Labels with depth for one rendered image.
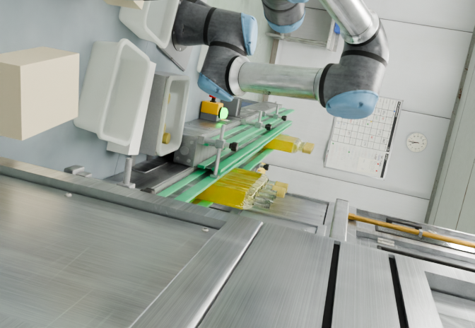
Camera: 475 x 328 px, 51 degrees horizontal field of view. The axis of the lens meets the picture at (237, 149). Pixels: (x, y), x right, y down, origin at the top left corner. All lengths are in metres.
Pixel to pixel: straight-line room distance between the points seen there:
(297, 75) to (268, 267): 0.86
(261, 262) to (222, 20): 1.06
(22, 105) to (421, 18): 6.93
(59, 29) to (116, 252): 0.61
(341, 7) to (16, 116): 0.69
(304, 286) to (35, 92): 0.56
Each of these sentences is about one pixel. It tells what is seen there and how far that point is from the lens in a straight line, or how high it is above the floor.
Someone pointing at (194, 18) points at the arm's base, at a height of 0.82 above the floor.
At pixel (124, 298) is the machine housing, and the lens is 0.43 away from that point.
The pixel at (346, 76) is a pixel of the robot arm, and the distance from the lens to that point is 1.23.
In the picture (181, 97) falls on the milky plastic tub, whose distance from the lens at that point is 1.49.
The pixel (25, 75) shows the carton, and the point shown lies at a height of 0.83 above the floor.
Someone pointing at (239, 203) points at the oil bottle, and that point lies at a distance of 1.49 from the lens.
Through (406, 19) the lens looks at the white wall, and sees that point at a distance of 7.48.
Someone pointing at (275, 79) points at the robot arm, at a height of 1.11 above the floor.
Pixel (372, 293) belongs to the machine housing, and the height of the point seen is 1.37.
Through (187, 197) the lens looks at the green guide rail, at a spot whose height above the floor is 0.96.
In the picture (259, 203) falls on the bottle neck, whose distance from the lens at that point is 1.49.
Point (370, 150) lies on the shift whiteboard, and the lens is 7.48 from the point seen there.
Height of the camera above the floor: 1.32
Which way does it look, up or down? 12 degrees down
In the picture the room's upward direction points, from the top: 102 degrees clockwise
